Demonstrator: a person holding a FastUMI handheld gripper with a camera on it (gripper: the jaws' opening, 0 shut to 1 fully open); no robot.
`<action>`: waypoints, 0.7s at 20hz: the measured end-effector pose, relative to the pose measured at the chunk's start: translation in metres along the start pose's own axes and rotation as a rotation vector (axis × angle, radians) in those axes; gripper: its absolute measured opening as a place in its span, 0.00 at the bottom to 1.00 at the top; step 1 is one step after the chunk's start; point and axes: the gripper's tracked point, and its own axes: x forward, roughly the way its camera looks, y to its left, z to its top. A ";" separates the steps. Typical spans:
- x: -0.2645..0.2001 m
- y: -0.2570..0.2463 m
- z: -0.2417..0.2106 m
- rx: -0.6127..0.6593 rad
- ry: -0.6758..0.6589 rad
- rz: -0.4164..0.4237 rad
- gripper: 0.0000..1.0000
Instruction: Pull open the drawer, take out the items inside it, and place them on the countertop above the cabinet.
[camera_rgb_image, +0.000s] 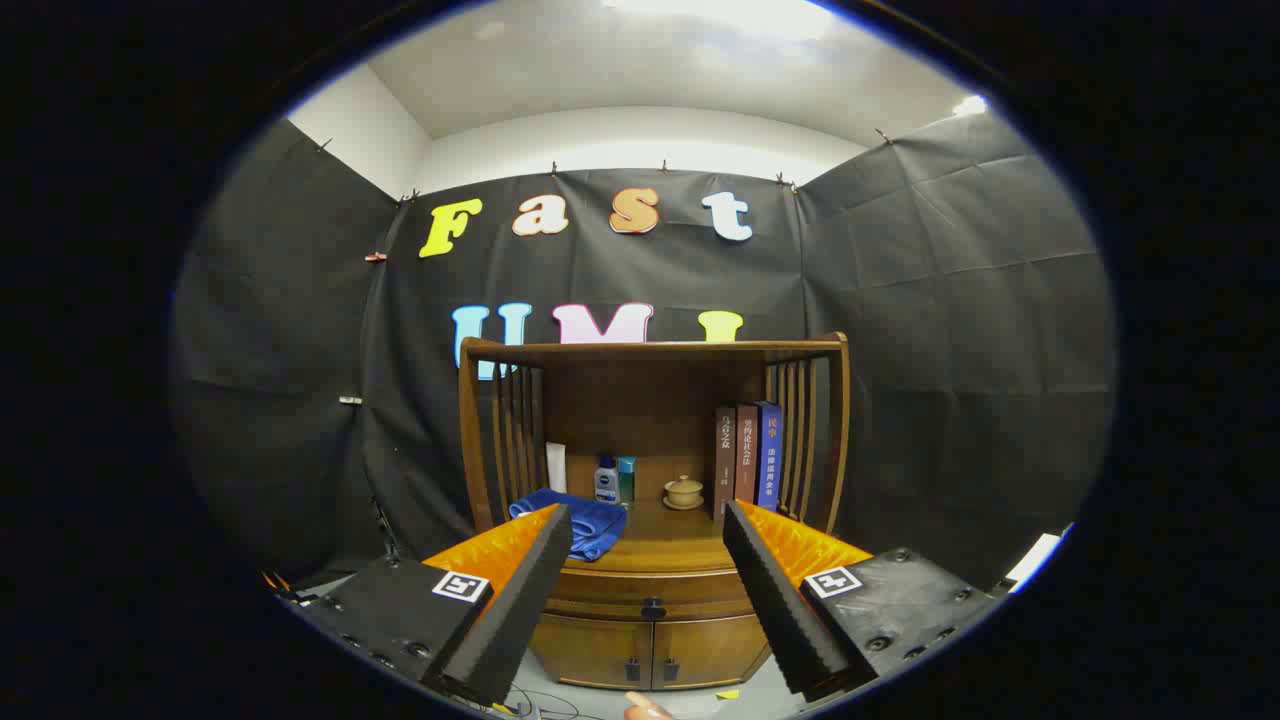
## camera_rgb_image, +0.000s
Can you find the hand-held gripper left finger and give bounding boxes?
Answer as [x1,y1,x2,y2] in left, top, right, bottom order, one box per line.
[290,503,575,707]

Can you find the dark brown book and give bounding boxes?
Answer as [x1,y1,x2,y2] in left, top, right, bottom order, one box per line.
[714,406,739,526]

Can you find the reddish brown book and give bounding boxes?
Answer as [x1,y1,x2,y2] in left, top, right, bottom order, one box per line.
[735,403,761,506]

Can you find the blue book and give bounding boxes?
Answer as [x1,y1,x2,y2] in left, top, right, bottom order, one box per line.
[757,401,784,513]

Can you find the white panel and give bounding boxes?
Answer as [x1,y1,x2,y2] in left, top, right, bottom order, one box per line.
[1005,533,1063,593]

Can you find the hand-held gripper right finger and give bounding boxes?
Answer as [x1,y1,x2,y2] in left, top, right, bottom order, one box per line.
[722,499,1001,703]

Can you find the wooden countertop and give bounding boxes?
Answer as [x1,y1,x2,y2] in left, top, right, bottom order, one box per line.
[510,498,741,573]

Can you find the wooden cabinet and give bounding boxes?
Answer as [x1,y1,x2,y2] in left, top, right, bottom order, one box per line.
[458,333,851,693]

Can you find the blue towel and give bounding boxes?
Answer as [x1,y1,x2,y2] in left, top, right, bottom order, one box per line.
[509,488,629,562]

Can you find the thin floor cables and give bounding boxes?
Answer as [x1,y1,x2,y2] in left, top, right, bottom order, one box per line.
[495,685,601,720]

